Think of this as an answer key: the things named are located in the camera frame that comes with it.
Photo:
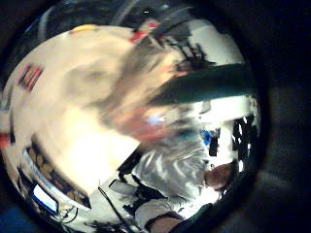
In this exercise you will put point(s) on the brown red flower bunch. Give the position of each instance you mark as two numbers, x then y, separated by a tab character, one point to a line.
142	93

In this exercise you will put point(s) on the orange item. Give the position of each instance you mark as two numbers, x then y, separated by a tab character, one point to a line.
4	139

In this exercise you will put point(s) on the bright computer screen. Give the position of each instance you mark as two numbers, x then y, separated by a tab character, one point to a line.
45	198

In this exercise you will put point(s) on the dark window frame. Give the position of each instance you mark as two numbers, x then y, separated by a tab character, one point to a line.
244	139

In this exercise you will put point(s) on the the person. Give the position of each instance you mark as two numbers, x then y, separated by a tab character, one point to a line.
175	168

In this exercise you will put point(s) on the long tray of brown items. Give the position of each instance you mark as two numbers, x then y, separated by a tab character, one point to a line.
55	176

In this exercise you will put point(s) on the yellow flat item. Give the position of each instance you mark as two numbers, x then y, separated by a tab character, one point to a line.
83	28

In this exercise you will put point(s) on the red striped flat packet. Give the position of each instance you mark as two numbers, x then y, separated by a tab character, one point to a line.
29	77

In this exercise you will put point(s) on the red small item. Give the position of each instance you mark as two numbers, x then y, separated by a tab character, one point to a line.
138	35

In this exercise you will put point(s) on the blue wall item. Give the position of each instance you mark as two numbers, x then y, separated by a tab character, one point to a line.
206	138

